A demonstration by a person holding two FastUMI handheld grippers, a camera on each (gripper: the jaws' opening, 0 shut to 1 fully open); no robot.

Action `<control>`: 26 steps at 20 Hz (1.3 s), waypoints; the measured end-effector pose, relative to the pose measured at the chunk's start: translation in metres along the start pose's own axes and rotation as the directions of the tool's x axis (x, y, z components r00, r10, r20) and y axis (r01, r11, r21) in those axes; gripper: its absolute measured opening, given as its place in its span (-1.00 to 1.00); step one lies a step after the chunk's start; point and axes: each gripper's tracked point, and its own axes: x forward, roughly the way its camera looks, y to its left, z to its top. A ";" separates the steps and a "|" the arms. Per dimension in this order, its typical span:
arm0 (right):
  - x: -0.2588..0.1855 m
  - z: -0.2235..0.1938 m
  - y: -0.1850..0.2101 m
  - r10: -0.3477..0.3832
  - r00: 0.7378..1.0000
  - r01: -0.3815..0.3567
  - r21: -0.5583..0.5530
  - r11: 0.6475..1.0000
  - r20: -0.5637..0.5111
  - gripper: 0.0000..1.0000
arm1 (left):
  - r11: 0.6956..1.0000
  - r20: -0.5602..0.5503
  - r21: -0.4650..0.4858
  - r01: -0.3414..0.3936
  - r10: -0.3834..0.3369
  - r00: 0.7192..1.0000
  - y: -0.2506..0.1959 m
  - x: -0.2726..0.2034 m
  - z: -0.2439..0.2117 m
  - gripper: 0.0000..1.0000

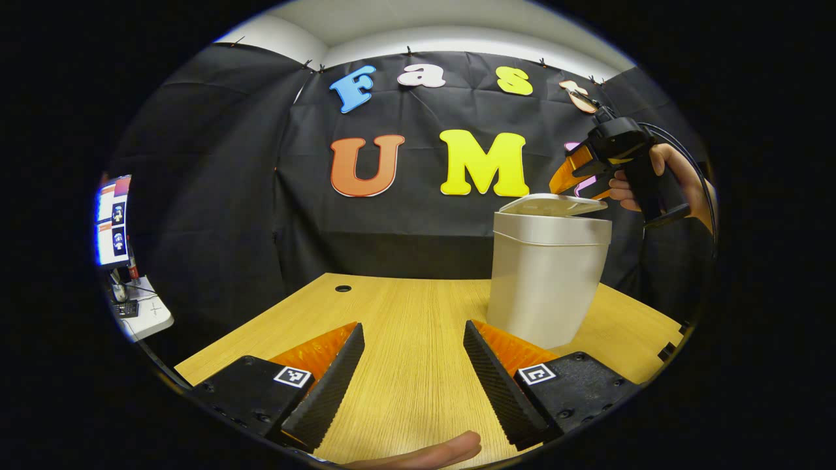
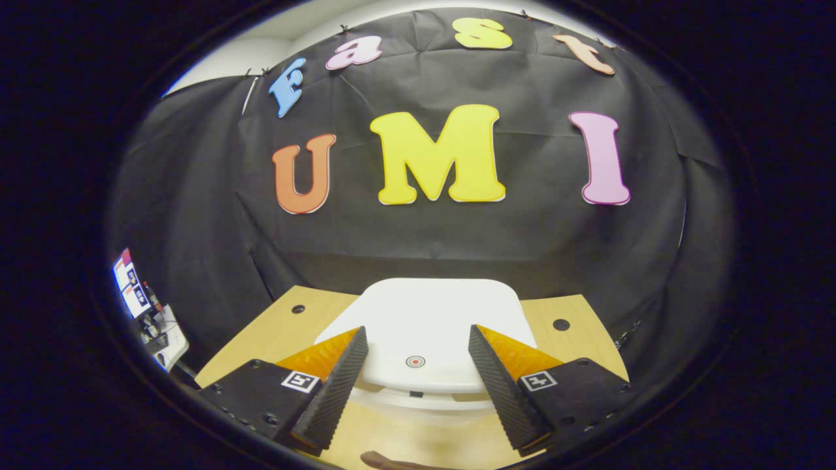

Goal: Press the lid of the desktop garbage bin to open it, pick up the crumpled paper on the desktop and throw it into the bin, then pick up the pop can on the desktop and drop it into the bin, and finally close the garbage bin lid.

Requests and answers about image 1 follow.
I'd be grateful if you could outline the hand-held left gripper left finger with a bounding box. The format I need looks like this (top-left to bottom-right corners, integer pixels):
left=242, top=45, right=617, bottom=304
left=189, top=322, right=366, bottom=452

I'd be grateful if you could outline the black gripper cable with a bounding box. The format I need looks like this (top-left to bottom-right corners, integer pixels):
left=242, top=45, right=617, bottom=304
left=637, top=121, right=719, bottom=252

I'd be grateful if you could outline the wooden desktop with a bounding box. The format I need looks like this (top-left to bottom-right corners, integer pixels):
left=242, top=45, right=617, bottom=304
left=173, top=272, right=685, bottom=467

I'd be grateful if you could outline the white desktop garbage bin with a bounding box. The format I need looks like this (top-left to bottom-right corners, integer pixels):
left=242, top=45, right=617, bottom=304
left=487, top=193, right=613, bottom=350

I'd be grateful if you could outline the white side table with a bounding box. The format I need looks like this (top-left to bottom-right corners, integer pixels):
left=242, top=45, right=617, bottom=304
left=111, top=274, right=175, bottom=343

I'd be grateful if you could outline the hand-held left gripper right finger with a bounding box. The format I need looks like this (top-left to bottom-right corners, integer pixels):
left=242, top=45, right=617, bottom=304
left=463, top=319, right=642, bottom=451

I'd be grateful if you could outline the computer monitor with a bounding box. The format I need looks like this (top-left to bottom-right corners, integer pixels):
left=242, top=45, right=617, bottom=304
left=96, top=174, right=133, bottom=268

